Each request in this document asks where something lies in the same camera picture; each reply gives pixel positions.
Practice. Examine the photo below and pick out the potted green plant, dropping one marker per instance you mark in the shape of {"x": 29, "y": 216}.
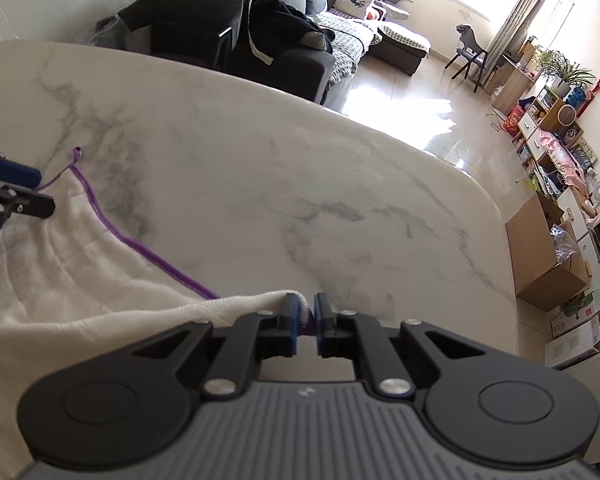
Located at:
{"x": 562, "y": 72}

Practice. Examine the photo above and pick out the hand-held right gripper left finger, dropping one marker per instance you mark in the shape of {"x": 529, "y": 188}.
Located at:
{"x": 291, "y": 320}

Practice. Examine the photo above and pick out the round standing fan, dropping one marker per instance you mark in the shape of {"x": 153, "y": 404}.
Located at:
{"x": 566, "y": 120}

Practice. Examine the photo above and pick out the white printed carton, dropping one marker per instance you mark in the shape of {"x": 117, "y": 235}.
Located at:
{"x": 575, "y": 335}

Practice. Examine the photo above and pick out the grey curtain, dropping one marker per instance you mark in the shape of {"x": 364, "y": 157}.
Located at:
{"x": 522, "y": 15}

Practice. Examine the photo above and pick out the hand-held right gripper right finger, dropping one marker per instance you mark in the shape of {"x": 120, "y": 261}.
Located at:
{"x": 321, "y": 320}

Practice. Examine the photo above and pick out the wooden desk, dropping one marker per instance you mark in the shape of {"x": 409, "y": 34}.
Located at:
{"x": 512, "y": 82}

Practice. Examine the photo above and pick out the white towel with purple edge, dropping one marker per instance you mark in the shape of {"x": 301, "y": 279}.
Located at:
{"x": 80, "y": 270}

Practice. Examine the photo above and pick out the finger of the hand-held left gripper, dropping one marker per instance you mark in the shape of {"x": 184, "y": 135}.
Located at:
{"x": 17, "y": 172}
{"x": 30, "y": 202}

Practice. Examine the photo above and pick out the patterned sofa blanket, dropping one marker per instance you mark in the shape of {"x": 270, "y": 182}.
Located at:
{"x": 347, "y": 45}

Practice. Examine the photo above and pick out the blue plush toy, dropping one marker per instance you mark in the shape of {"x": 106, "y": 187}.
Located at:
{"x": 578, "y": 97}

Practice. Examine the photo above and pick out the clear plastic bag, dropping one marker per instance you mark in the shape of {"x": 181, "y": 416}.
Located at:
{"x": 105, "y": 32}

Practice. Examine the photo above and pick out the dark wooden dining chair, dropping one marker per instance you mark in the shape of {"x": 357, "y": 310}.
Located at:
{"x": 470, "y": 45}

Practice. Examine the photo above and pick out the brown cardboard box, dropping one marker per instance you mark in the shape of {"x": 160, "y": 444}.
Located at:
{"x": 535, "y": 255}

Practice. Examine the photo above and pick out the white deer print pillow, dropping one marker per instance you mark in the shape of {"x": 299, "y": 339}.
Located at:
{"x": 357, "y": 2}

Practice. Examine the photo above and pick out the wooden shelf unit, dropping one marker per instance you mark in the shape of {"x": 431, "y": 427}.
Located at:
{"x": 540, "y": 115}

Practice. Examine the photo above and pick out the pink cloth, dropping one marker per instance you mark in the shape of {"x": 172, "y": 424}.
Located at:
{"x": 562, "y": 157}

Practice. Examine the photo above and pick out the dark ottoman with patterned cover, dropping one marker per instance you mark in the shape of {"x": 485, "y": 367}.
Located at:
{"x": 400, "y": 50}

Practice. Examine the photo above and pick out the grey sofa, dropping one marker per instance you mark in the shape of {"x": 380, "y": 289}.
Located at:
{"x": 305, "y": 67}

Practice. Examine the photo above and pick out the red bag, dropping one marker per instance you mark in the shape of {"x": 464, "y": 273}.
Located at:
{"x": 515, "y": 121}

